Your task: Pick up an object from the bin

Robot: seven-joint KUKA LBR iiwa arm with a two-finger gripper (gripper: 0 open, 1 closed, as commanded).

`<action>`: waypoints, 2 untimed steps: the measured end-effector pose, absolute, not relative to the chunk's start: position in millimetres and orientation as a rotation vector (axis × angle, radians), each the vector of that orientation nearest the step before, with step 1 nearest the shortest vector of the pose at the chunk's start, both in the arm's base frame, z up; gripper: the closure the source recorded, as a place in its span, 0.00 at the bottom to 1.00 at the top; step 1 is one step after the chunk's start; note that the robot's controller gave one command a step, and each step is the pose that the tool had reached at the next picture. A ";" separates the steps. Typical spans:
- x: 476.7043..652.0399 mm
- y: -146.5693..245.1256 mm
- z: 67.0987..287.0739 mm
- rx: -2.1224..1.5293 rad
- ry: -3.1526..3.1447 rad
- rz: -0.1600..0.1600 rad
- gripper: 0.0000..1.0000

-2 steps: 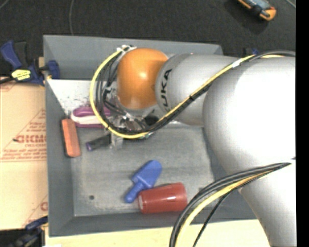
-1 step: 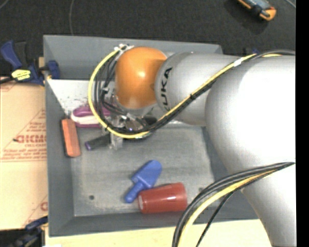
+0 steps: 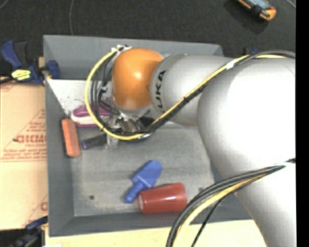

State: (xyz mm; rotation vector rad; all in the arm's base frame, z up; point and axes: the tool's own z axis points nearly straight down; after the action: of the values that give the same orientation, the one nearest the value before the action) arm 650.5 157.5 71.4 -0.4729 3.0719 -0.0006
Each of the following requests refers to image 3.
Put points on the brown cardboard board, red print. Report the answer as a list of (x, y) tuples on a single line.
[(20, 138)]

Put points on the red plastic cup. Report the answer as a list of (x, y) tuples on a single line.
[(163, 198)]

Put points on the purple and white brush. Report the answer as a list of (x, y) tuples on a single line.
[(80, 114)]

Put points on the dark purple marker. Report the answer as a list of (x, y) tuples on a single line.
[(93, 141)]

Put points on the grey metal bin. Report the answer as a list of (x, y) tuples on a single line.
[(170, 150)]

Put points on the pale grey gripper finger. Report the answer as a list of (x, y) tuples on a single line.
[(112, 141)]

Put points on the blue toy scoop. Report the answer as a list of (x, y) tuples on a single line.
[(144, 176)]

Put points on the orange flat block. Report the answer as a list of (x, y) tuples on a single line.
[(71, 138)]

